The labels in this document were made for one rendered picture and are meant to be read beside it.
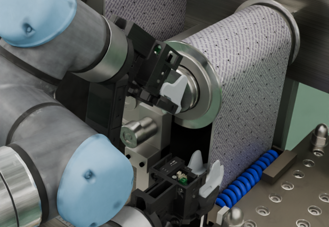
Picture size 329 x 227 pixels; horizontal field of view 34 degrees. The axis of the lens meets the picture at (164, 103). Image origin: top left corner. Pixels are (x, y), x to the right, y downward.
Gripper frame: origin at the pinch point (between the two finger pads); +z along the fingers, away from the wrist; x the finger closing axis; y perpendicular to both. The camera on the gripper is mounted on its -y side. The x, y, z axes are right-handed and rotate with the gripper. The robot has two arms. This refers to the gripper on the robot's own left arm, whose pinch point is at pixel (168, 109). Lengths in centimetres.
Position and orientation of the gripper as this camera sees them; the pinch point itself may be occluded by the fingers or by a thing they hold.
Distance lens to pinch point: 82.1
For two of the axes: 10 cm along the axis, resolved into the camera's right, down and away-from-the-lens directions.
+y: 4.4, -9.0, 0.3
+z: 4.5, 2.5, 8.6
